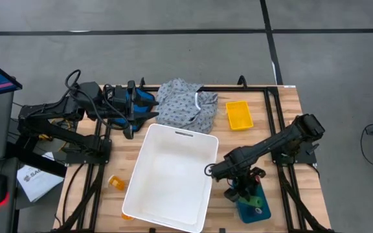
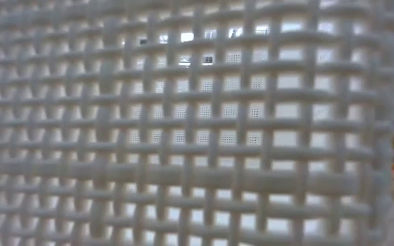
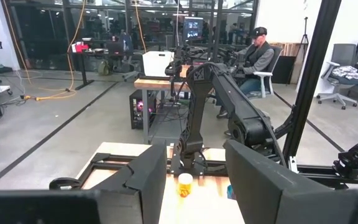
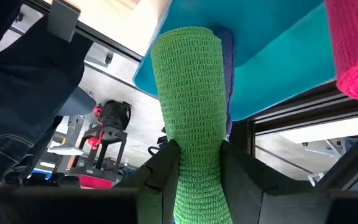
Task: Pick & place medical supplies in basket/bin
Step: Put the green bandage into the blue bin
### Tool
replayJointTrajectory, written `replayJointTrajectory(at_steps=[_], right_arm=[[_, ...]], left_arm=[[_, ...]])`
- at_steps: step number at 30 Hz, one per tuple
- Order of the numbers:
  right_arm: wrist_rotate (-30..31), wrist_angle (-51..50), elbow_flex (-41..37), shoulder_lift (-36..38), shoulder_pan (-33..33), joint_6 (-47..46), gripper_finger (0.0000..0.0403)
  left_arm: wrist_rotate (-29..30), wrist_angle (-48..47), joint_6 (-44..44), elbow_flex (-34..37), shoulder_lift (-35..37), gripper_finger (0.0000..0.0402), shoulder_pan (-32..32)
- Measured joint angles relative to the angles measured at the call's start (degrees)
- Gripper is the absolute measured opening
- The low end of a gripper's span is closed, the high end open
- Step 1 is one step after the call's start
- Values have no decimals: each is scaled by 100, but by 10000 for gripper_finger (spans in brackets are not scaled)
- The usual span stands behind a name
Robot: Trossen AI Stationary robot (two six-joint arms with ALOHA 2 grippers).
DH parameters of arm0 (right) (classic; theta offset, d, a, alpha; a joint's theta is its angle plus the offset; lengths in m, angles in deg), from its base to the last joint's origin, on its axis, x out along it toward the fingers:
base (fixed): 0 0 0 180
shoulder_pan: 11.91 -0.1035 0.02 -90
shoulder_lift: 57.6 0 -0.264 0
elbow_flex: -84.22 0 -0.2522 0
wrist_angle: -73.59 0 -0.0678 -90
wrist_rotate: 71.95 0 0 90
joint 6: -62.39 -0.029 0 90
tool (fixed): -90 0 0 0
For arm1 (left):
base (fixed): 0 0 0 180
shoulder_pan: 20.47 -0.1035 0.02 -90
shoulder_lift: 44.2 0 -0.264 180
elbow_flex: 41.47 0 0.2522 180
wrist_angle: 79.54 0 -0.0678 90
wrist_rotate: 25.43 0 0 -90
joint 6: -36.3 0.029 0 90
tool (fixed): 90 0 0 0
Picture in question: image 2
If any white perforated plastic basket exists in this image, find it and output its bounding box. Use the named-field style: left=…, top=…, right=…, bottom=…
left=0, top=0, right=394, bottom=246

